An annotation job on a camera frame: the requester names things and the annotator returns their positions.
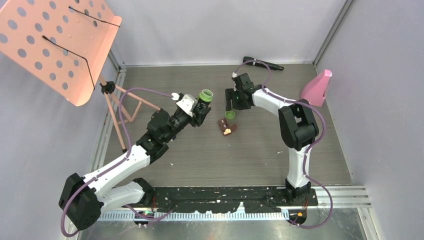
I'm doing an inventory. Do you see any green black pill bottle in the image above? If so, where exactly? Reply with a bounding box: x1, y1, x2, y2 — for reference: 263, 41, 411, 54
197, 89, 214, 108

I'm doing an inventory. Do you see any brown translucent pill container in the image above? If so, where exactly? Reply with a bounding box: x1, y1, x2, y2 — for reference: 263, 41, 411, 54
217, 118, 238, 137

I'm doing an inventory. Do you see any green bottle cap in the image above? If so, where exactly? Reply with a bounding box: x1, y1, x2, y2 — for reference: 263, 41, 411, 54
224, 110, 236, 120

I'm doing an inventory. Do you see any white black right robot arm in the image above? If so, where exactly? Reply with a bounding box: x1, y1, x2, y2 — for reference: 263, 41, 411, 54
225, 73, 319, 205

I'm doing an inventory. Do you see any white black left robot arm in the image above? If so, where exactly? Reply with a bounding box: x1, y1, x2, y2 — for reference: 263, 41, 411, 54
58, 94, 211, 231

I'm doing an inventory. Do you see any black microphone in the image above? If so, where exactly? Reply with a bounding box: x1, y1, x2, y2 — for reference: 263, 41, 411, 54
242, 56, 285, 71

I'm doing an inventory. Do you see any pink wedge object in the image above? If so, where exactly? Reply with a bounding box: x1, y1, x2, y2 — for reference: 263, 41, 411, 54
300, 69, 332, 107

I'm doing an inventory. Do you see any pink music stand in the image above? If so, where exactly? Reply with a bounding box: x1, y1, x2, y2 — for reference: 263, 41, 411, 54
0, 0, 163, 152

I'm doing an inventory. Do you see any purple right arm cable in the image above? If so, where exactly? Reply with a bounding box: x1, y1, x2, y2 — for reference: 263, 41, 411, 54
233, 59, 334, 230

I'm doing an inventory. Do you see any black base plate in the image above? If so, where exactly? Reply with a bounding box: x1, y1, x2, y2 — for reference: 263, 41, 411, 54
139, 186, 319, 214

